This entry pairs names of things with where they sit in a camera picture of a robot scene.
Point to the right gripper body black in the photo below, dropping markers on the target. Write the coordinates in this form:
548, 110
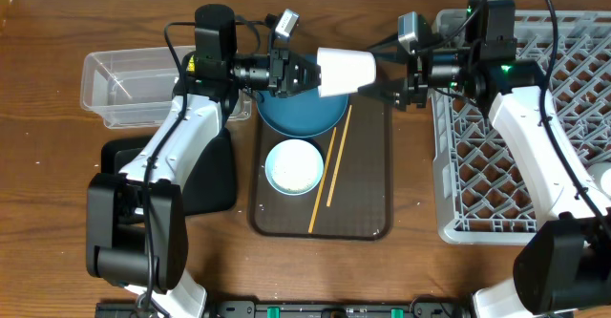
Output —
421, 78

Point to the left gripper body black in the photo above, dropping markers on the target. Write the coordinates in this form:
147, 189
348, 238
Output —
273, 82

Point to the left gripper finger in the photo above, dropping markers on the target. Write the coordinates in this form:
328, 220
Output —
305, 65
306, 84

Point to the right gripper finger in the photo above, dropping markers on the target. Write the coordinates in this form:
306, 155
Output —
390, 50
395, 93

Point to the dark blue plate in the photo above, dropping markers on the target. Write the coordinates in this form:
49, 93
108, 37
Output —
305, 115

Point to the white cup pink inside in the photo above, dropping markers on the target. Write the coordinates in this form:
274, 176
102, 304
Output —
343, 72

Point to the white cup green inside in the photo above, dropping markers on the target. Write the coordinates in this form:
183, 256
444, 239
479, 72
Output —
601, 175

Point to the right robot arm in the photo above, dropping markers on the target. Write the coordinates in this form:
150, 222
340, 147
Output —
566, 265

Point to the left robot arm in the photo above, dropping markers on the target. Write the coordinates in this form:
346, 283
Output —
136, 235

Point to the grey dishwasher rack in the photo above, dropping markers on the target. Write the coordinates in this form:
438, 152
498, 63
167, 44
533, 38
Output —
479, 194

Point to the light blue bowl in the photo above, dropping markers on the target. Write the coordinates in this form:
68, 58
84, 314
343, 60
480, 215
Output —
294, 167

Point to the black plastic bin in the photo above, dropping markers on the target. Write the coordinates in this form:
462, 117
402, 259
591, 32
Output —
212, 184

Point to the clear plastic bin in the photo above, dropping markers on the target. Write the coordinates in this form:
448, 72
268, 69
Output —
129, 88

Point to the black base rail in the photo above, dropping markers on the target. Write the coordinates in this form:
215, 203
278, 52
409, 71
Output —
238, 309

